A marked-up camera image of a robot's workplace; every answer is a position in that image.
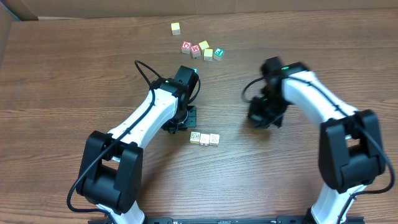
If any white block red side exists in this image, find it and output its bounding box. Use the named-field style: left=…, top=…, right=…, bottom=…
left=209, top=134, right=220, bottom=146

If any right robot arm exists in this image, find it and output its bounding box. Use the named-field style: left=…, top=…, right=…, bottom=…
left=248, top=57, right=395, bottom=223

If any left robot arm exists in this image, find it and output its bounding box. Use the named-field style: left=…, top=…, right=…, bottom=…
left=67, top=66, right=200, bottom=223

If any yellow block upper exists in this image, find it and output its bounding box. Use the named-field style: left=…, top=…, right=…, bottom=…
left=198, top=40, right=210, bottom=52

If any red O block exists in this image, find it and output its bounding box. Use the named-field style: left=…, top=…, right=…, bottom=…
left=181, top=41, right=192, bottom=54

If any yellow block lower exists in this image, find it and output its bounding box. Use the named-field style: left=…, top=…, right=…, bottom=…
left=203, top=49, right=213, bottom=61

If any white number block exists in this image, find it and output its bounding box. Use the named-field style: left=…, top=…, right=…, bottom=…
left=199, top=133, right=210, bottom=146

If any white block yellow side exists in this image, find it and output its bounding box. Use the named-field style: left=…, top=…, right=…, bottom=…
left=190, top=132, right=201, bottom=144

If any red W block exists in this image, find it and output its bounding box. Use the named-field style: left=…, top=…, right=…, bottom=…
left=190, top=44, right=201, bottom=58

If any cardboard box edge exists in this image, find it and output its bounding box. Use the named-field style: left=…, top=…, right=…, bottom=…
left=2, top=0, right=397, bottom=20

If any far yellow block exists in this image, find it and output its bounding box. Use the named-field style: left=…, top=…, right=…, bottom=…
left=170, top=22, right=181, bottom=35

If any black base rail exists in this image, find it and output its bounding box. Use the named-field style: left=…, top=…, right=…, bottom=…
left=87, top=215, right=365, bottom=224

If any green E block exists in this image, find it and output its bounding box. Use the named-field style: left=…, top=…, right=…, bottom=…
left=213, top=48, right=224, bottom=61

